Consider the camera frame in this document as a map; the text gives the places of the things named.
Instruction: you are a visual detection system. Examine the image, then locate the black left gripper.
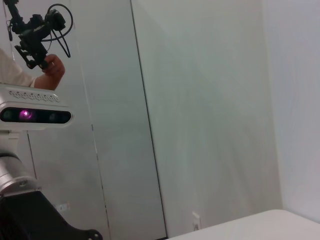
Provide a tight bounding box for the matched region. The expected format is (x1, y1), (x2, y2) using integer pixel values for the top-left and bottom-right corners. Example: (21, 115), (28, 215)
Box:
(0, 190), (104, 240)

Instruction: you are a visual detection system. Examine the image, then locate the black hand-held control rig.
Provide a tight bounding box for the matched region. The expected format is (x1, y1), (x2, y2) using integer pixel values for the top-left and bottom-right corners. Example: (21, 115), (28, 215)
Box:
(3, 0), (67, 70)

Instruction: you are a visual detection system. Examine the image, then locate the forearm in white sleeve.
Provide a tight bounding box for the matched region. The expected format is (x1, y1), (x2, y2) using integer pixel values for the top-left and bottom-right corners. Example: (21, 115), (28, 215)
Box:
(0, 47), (38, 88)

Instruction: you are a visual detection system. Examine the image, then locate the person's bare hand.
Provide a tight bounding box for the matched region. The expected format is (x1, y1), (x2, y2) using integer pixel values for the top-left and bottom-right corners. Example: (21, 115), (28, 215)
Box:
(33, 54), (66, 91)

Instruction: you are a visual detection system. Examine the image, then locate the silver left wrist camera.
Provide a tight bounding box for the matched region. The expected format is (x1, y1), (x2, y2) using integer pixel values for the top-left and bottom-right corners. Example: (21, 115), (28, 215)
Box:
(0, 83), (73, 141)

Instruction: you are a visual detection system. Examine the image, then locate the black looped rig cable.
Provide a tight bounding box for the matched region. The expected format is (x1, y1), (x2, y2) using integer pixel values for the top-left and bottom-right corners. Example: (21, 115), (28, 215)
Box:
(47, 2), (76, 59)

